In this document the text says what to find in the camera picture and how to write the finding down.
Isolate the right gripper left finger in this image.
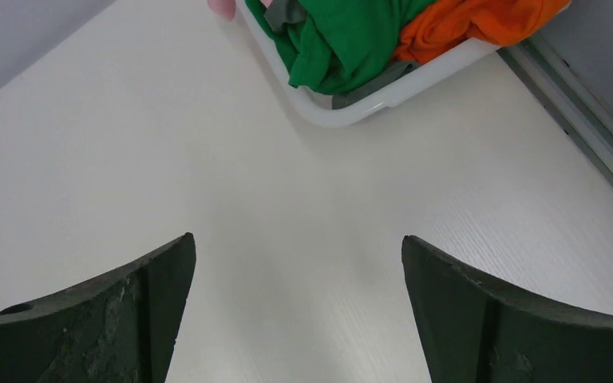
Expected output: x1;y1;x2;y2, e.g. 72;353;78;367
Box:
0;233;196;382

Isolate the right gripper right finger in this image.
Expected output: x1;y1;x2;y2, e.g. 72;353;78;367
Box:
401;235;613;382

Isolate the orange t shirt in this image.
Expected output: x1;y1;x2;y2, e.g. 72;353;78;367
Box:
392;0;571;64

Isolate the green t shirt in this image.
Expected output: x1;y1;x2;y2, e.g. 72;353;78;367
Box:
245;0;437;97

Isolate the white plastic laundry basket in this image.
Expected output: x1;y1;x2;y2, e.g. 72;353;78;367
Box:
237;1;499;128

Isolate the pink t shirt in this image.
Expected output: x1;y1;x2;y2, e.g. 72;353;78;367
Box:
207;0;273;22

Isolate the grey t shirt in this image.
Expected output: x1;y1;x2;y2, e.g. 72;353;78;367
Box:
263;0;421;110

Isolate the aluminium frame rail right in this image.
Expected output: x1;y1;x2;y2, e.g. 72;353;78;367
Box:
498;37;613;187

